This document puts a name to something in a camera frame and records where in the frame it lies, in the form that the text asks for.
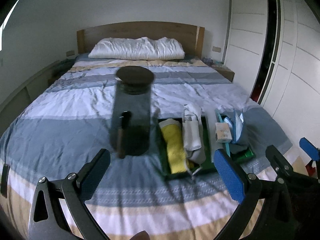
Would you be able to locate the face tissue pack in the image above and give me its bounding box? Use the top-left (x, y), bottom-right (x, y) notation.
top-left (215, 122), bottom-right (232, 143)

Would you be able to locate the grey fabric pouch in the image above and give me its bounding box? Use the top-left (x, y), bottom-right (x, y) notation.
top-left (182, 103), bottom-right (206, 178)

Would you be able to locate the grey blue-edged cloth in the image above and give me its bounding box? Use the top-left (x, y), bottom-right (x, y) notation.
top-left (222, 110), bottom-right (249, 154)

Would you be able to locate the yellow towel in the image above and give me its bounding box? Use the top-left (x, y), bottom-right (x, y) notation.
top-left (159, 119), bottom-right (195, 174)

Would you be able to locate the clear plastic packet teal strip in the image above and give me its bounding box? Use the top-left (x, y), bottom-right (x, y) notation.
top-left (206, 108), bottom-right (232, 162)

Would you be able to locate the person's left hand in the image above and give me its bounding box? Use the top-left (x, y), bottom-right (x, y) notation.
top-left (130, 231), bottom-right (150, 240)

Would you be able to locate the dark green tray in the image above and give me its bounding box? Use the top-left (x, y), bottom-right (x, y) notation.
top-left (156, 114), bottom-right (256, 181)

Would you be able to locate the striped blue beige duvet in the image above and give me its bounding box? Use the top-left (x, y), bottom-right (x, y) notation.
top-left (1, 55), bottom-right (292, 239)

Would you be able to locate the smartphone with red case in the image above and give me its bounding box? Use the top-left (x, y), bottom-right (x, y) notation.
top-left (1, 164), bottom-right (10, 198)

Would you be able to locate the wooden nightstand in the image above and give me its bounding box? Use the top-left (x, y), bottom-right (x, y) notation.
top-left (212, 65), bottom-right (235, 82)

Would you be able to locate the white wardrobe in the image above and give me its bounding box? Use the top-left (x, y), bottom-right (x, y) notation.
top-left (225, 0), bottom-right (319, 145)

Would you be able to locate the wooden headboard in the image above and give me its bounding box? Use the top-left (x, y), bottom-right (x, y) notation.
top-left (76, 21), bottom-right (205, 58)

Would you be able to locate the white pillow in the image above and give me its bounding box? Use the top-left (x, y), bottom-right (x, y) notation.
top-left (88, 37), bottom-right (185, 60)

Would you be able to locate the wall socket plate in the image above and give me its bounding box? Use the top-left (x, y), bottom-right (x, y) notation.
top-left (66, 50), bottom-right (75, 57)
top-left (212, 46), bottom-right (221, 53)

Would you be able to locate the left wall socket plate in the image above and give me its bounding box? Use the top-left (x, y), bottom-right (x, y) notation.
top-left (66, 50), bottom-right (75, 57)

